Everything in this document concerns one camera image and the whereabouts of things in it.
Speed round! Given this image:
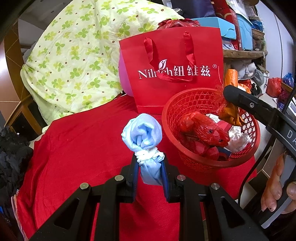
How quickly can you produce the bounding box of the white plastic bag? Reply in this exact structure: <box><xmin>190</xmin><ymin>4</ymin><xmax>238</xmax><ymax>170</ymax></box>
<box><xmin>226</xmin><ymin>126</ymin><xmax>251</xmax><ymax>153</ymax></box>

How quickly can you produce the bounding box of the orange wrapper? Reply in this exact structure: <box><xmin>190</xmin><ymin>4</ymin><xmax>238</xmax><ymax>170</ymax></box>
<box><xmin>214</xmin><ymin>69</ymin><xmax>243</xmax><ymax>126</ymax></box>

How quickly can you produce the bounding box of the light blue cloth bundle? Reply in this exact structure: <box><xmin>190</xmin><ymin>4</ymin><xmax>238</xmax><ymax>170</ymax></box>
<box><xmin>121</xmin><ymin>113</ymin><xmax>165</xmax><ymax>186</ymax></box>

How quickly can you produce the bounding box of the red satin cloth bundle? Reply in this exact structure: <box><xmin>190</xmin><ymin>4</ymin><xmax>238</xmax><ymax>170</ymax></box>
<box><xmin>181</xmin><ymin>139</ymin><xmax>231</xmax><ymax>161</ymax></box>

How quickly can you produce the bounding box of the person's right hand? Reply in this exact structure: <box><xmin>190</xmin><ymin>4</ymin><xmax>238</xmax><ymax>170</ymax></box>
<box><xmin>261</xmin><ymin>154</ymin><xmax>296</xmax><ymax>214</ymax></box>

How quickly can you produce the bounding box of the orange red plastic bag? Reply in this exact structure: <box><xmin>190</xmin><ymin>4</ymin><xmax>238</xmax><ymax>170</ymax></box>
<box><xmin>266</xmin><ymin>77</ymin><xmax>282</xmax><ymax>98</ymax></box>

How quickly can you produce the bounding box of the grey white bag bundle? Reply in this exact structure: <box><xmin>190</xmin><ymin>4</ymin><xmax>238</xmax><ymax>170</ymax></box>
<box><xmin>230</xmin><ymin>61</ymin><xmax>264</xmax><ymax>87</ymax></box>

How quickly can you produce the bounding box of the wooden table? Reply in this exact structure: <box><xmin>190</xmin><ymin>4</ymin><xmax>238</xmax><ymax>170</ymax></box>
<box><xmin>223</xmin><ymin>50</ymin><xmax>268</xmax><ymax>74</ymax></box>

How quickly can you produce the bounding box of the red plastic mesh basket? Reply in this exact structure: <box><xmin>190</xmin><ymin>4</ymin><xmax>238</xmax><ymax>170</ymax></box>
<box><xmin>162</xmin><ymin>88</ymin><xmax>260</xmax><ymax>168</ymax></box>

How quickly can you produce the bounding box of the red bed blanket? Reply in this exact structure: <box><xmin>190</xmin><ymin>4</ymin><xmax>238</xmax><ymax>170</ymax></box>
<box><xmin>16</xmin><ymin>95</ymin><xmax>254</xmax><ymax>240</ymax></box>

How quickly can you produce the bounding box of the black ruffled garment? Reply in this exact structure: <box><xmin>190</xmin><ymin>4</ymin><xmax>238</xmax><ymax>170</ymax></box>
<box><xmin>0</xmin><ymin>126</ymin><xmax>33</xmax><ymax>205</ymax></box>

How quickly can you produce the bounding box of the large light blue box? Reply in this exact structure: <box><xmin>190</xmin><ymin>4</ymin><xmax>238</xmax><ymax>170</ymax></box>
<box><xmin>236</xmin><ymin>14</ymin><xmax>253</xmax><ymax>51</ymax></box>

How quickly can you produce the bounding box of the light blue cardboard box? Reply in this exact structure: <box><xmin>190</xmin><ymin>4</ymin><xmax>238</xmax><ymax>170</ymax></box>
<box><xmin>192</xmin><ymin>16</ymin><xmax>236</xmax><ymax>40</ymax></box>

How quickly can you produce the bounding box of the dark red gift box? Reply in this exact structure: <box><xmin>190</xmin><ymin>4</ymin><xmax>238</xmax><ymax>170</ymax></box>
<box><xmin>211</xmin><ymin>0</ymin><xmax>243</xmax><ymax>51</ymax></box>

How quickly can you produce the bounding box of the red Nilrich paper bag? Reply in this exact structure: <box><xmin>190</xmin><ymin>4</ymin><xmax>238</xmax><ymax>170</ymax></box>
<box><xmin>119</xmin><ymin>27</ymin><xmax>223</xmax><ymax>114</ymax></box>

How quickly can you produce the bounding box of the red crinkled plastic bag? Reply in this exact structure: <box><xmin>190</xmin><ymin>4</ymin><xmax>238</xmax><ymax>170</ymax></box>
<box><xmin>157</xmin><ymin>19</ymin><xmax>201</xmax><ymax>29</ymax></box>

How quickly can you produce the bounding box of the navy blue bag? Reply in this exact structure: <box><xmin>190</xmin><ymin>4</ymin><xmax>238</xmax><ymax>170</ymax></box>
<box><xmin>171</xmin><ymin>0</ymin><xmax>216</xmax><ymax>19</ymax></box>

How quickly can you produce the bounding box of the brown wooden headboard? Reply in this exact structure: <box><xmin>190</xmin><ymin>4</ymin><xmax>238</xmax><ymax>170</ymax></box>
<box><xmin>0</xmin><ymin>22</ymin><xmax>47</xmax><ymax>141</ymax></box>

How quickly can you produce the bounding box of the green clover patterned quilt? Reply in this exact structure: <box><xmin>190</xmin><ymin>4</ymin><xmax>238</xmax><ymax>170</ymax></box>
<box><xmin>20</xmin><ymin>1</ymin><xmax>180</xmax><ymax>124</ymax></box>

